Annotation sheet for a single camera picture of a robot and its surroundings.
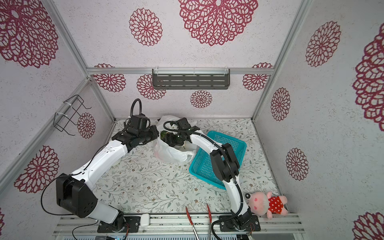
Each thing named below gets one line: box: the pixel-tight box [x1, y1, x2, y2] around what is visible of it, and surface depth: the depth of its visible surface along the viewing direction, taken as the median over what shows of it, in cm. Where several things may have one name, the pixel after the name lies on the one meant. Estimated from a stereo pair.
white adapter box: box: [140, 213, 150, 227], surface depth 77 cm
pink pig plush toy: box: [245, 191, 289, 220], surface depth 76 cm
